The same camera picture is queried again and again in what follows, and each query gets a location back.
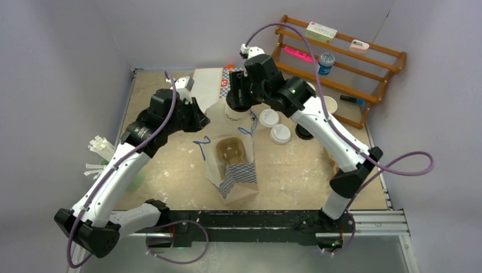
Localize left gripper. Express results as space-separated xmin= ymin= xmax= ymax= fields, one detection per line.
xmin=165 ymin=97 xmax=210 ymax=135

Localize brown pulp cup carrier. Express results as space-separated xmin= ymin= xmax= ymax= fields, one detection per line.
xmin=216 ymin=137 xmax=248 ymax=164

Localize checkered paper bag blue handles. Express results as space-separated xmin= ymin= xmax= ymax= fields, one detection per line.
xmin=194 ymin=100 xmax=259 ymax=206

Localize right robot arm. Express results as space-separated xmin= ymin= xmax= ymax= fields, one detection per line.
xmin=226 ymin=53 xmax=383 ymax=231

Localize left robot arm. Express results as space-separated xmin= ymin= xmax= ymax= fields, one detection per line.
xmin=54 ymin=89 xmax=210 ymax=258

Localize stack of flat paper bags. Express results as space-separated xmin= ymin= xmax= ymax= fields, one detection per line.
xmin=191 ymin=68 xmax=243 ymax=112

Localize white cup lid far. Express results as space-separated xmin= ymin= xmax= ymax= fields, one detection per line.
xmin=259 ymin=109 xmax=280 ymax=128

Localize white cup lid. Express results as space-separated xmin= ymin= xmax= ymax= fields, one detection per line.
xmin=269 ymin=124 xmax=292 ymax=145
xmin=259 ymin=109 xmax=280 ymax=128

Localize white cup lid near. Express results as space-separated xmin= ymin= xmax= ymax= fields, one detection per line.
xmin=269 ymin=124 xmax=292 ymax=145

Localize black lids by cups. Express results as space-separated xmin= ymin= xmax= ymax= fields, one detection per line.
xmin=295 ymin=125 xmax=314 ymax=140

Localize pink highlighter pen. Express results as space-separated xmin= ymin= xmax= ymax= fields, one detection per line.
xmin=283 ymin=46 xmax=313 ymax=63

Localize dark paper cup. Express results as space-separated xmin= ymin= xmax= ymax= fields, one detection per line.
xmin=323 ymin=96 xmax=338 ymax=114

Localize blue white jar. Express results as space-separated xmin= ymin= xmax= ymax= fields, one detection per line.
xmin=318 ymin=52 xmax=335 ymax=76

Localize wrapped white straws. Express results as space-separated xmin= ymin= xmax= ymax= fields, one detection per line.
xmin=84 ymin=135 xmax=116 ymax=179

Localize white green box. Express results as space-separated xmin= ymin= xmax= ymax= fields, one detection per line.
xmin=304 ymin=22 xmax=338 ymax=45

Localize black blue marker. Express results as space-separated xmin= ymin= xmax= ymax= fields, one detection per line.
xmin=339 ymin=95 xmax=364 ymax=105

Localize stack of pulp carriers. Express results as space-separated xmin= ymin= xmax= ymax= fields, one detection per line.
xmin=323 ymin=147 xmax=339 ymax=175

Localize wooden shelf rack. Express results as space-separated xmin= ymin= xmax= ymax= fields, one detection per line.
xmin=272 ymin=26 xmax=406 ymax=129

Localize white pink small device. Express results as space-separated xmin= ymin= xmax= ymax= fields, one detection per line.
xmin=349 ymin=39 xmax=370 ymax=54

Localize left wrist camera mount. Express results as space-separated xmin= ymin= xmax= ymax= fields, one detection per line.
xmin=172 ymin=76 xmax=194 ymax=104

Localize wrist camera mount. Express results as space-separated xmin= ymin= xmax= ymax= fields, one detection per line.
xmin=239 ymin=44 xmax=265 ymax=60
xmin=172 ymin=76 xmax=194 ymax=104

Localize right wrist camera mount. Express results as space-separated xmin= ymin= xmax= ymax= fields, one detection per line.
xmin=239 ymin=44 xmax=265 ymax=60

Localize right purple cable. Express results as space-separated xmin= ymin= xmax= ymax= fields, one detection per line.
xmin=244 ymin=22 xmax=435 ymax=257

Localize black aluminium base frame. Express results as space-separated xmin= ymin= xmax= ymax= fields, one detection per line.
xmin=81 ymin=209 xmax=411 ymax=251

